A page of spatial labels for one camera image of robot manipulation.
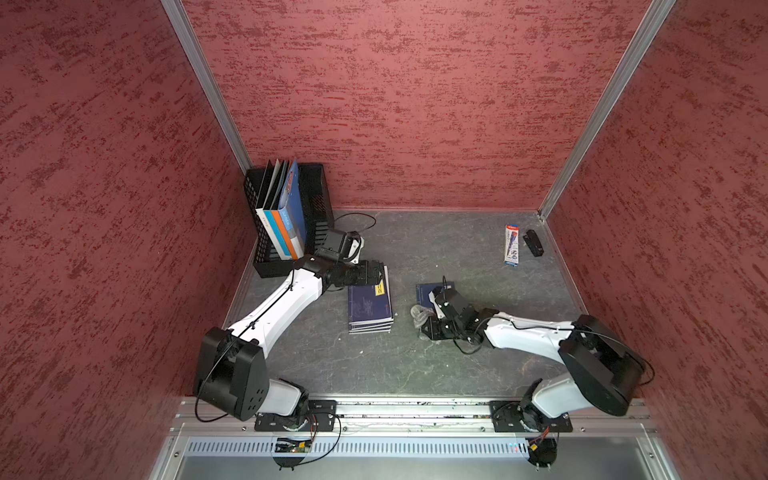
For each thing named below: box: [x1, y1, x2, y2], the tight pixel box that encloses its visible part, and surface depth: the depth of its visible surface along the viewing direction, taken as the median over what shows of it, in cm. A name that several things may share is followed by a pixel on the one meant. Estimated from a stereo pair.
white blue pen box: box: [504, 224, 520, 267], surface depth 111 cm
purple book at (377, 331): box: [348, 328, 391, 335], surface depth 91 cm
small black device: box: [522, 229, 544, 257], surface depth 112 cm
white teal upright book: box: [256, 159, 291, 261], surface depth 85 cm
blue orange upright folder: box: [272, 158, 307, 260], surface depth 87 cm
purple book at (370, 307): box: [348, 265, 395, 334], surface depth 91 cm
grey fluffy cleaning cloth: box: [410, 304, 436, 328], surface depth 89 cm
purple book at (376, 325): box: [348, 317, 394, 333], surface depth 89 cm
